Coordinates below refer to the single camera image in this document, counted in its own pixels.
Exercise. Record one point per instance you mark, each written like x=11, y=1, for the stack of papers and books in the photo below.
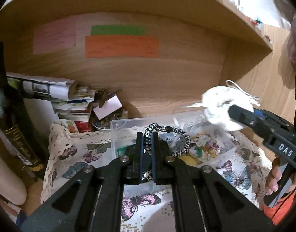
x=70, y=100

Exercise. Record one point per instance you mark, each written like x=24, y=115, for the pink sticky note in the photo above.
x=54, y=36

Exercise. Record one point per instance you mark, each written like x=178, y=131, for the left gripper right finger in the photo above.
x=203, y=199

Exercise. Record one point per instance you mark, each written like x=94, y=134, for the beige cylinder roll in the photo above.
x=11, y=186

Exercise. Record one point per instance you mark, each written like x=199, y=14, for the small white box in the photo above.
x=111, y=105

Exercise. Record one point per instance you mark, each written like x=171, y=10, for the floral fabric piece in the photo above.
x=204, y=146

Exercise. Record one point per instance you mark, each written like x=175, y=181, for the white face mask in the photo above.
x=216, y=103

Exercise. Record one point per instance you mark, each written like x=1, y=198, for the person's right hand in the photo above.
x=271, y=184

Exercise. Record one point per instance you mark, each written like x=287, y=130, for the dark wine bottle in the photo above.
x=16, y=125

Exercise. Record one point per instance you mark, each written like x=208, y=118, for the orange sticky note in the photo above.
x=103, y=46

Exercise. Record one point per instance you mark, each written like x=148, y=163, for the yellow sponge roll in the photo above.
x=191, y=161

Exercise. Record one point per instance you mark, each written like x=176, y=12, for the clear plastic storage box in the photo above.
x=123, y=132

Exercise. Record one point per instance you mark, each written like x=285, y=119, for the wooden shelf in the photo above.
x=196, y=40

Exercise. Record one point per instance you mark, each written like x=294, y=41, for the green sticky note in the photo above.
x=117, y=30

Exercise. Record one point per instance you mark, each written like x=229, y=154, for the black white braided hairband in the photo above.
x=154, y=127

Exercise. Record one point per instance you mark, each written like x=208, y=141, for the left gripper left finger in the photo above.
x=92, y=199

